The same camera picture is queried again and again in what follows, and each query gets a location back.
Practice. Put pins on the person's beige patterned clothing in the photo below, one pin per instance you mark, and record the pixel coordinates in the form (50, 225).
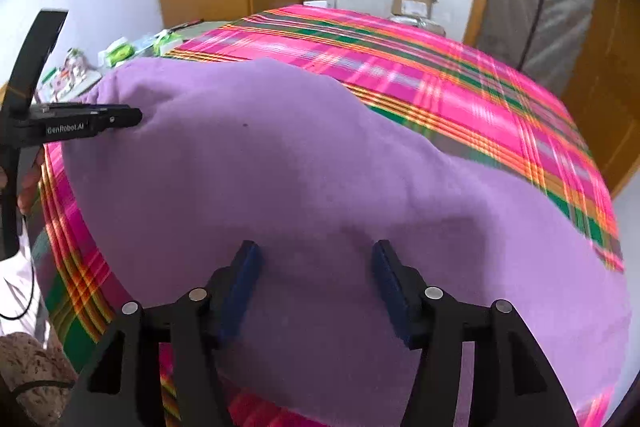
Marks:
(30, 362)

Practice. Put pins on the purple pants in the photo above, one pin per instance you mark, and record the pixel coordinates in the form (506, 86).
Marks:
(300, 167)

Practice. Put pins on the person's left hand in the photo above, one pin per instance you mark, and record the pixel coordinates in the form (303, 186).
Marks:
(31, 184)

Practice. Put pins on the brown cardboard box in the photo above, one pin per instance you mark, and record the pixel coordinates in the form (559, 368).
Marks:
(412, 4)

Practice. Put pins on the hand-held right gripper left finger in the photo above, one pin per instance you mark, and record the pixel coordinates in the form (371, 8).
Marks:
(245, 277)

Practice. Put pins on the wooden door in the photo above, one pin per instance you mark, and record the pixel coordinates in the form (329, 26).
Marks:
(605, 107)

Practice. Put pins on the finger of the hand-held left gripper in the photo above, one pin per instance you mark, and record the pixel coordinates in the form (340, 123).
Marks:
(120, 117)

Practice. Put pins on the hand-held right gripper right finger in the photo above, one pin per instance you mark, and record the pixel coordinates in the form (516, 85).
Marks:
(387, 282)

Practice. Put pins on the silver plastic bag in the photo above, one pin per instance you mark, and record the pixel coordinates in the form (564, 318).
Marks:
(430, 27)

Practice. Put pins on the white cloth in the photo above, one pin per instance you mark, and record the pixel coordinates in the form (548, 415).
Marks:
(17, 292)

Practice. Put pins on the pink plaid bed sheet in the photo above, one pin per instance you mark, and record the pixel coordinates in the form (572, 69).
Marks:
(450, 72)

